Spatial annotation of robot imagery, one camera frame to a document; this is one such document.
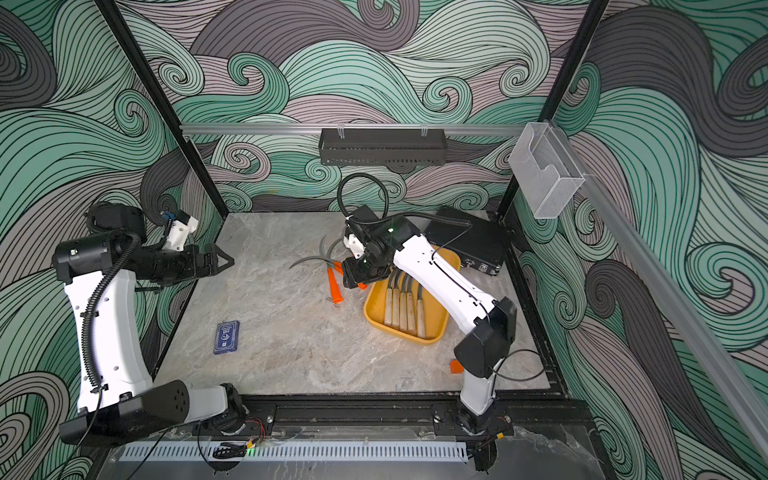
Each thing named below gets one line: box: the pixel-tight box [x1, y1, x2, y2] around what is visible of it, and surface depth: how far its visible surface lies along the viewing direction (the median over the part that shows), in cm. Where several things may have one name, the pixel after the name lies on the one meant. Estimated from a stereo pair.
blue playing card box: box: [213, 320, 240, 354], surface depth 87 cm
